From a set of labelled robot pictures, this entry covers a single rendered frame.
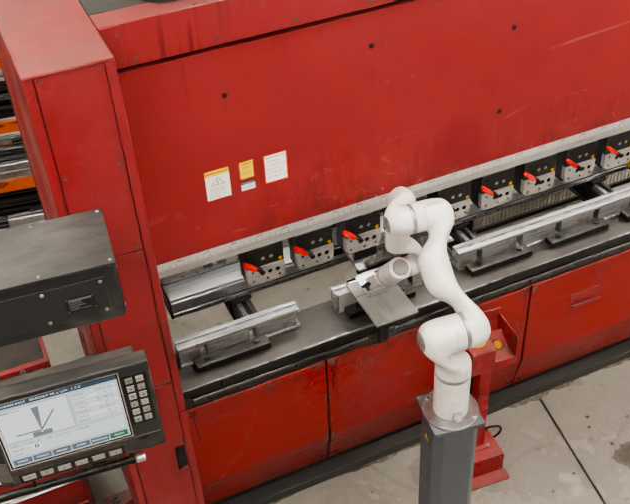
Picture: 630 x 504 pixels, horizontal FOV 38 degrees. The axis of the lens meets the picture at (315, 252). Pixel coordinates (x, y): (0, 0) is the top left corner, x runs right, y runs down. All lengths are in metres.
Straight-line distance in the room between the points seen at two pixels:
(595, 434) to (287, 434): 1.49
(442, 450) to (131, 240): 1.26
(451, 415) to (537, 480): 1.25
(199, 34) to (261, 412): 1.60
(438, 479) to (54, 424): 1.37
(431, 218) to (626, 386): 2.08
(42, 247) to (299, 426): 1.74
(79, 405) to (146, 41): 1.06
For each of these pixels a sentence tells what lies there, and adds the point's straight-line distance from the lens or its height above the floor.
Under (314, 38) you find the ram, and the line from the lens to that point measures 3.00.
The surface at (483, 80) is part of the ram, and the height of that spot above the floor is 1.77.
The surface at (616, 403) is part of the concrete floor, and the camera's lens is 4.70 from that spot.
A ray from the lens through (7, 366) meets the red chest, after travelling 3.63.
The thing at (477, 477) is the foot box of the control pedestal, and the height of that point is 0.01.
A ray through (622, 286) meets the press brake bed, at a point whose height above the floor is 0.55.
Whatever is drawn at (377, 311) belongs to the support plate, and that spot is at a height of 1.00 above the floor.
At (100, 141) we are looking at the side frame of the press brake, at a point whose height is 2.06.
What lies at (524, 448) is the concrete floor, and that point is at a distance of 4.43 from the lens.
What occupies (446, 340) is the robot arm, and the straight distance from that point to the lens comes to 2.88.
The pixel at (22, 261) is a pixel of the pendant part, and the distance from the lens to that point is 2.47.
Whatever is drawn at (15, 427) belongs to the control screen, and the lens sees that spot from 2.71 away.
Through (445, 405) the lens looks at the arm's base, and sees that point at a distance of 3.12.
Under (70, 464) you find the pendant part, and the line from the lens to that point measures 2.85.
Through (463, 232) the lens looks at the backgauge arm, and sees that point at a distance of 4.19.
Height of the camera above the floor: 3.42
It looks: 39 degrees down
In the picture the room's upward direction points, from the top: 3 degrees counter-clockwise
